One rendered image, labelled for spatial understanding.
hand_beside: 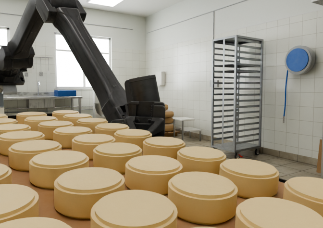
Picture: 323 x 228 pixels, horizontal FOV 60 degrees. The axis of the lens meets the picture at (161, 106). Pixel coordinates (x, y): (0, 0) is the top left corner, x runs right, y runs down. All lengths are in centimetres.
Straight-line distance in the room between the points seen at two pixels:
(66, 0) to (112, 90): 30
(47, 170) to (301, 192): 19
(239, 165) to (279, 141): 445
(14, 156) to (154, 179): 14
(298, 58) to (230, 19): 163
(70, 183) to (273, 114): 457
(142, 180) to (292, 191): 11
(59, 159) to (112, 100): 38
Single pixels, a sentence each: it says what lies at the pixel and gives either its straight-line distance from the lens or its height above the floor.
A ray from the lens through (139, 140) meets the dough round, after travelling 35.
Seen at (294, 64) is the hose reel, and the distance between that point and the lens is 436.
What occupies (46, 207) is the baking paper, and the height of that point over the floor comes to 98.
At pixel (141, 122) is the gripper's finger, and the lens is 48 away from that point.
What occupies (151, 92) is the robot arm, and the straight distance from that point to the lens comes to 56.
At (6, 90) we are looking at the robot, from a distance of 123.
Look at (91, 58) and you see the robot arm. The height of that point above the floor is 113.
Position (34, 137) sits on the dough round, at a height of 100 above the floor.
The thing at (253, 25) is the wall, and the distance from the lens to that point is 507.
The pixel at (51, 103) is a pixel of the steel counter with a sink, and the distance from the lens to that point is 631.
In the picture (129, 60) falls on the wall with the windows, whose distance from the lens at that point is 761.
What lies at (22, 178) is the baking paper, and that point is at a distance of 29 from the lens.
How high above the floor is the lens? 106
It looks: 4 degrees down
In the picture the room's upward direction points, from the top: straight up
